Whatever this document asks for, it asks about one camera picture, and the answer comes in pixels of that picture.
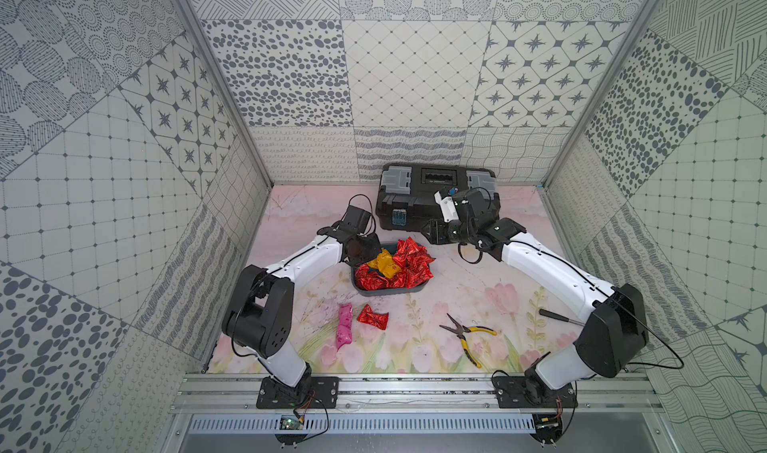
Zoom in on yellow tea bag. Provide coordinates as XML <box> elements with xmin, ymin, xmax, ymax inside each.
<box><xmin>367</xmin><ymin>248</ymin><xmax>401</xmax><ymax>279</ymax></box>

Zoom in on teal plastic storage box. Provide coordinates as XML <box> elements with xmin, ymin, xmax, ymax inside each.
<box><xmin>350</xmin><ymin>240</ymin><xmax>431</xmax><ymax>296</ymax></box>

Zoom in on red tea bag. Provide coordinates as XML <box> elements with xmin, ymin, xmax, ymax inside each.
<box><xmin>357</xmin><ymin>304</ymin><xmax>389</xmax><ymax>331</ymax></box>

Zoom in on magenta tea bag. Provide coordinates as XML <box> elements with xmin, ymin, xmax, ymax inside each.
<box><xmin>336</xmin><ymin>303</ymin><xmax>354</xmax><ymax>349</ymax></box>

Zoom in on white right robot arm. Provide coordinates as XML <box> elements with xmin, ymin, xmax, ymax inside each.
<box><xmin>423</xmin><ymin>187</ymin><xmax>649</xmax><ymax>404</ymax></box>

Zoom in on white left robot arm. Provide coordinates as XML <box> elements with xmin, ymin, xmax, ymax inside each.
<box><xmin>222</xmin><ymin>221</ymin><xmax>382</xmax><ymax>388</ymax></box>

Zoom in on pile of red tea bags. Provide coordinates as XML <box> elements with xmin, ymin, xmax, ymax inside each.
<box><xmin>354</xmin><ymin>236</ymin><xmax>435</xmax><ymax>291</ymax></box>

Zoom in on black plastic toolbox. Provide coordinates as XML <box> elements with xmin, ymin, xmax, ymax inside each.
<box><xmin>376</xmin><ymin>163</ymin><xmax>501</xmax><ymax>232</ymax></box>

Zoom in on black screwdriver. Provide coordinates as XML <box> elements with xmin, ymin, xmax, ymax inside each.
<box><xmin>538</xmin><ymin>308</ymin><xmax>584</xmax><ymax>326</ymax></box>

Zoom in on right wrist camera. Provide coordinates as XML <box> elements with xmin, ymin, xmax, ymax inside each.
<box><xmin>435</xmin><ymin>191</ymin><xmax>459</xmax><ymax>223</ymax></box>

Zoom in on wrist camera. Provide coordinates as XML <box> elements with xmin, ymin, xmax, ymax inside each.
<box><xmin>341</xmin><ymin>205</ymin><xmax>373</xmax><ymax>234</ymax></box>
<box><xmin>435</xmin><ymin>191</ymin><xmax>459</xmax><ymax>223</ymax></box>

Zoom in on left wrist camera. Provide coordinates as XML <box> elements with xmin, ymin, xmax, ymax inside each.
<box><xmin>341</xmin><ymin>205</ymin><xmax>373</xmax><ymax>234</ymax></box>

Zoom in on yellow handled pliers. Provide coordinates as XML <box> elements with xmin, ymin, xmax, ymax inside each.
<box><xmin>441</xmin><ymin>313</ymin><xmax>499</xmax><ymax>369</ymax></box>

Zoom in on aluminium mounting rail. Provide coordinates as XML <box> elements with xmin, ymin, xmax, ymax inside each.
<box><xmin>170</xmin><ymin>373</ymin><xmax>663</xmax><ymax>436</ymax></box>

